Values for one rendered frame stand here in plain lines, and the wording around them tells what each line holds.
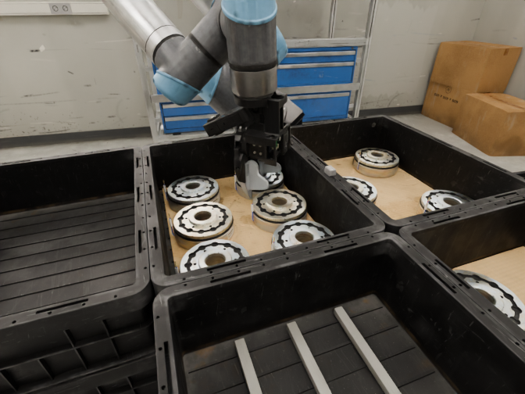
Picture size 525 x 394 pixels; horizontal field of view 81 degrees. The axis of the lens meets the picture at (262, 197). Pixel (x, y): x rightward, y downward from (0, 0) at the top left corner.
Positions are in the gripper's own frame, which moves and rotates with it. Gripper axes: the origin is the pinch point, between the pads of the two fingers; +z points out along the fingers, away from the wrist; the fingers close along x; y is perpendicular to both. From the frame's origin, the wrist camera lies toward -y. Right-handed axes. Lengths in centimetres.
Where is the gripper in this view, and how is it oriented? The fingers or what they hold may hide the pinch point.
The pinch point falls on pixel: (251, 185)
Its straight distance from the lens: 64.5
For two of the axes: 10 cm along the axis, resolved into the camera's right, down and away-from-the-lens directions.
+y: 9.0, 2.3, -3.6
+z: 0.5, 7.8, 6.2
